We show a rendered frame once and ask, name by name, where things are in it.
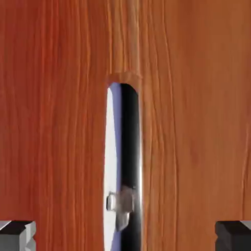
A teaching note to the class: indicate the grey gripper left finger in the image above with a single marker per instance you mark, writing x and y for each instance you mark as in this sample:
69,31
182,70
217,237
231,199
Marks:
15,237

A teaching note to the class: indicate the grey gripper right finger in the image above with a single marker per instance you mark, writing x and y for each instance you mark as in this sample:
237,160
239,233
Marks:
233,237

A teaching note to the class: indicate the reddish wooden drawer front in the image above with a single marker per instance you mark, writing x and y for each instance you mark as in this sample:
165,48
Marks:
58,117

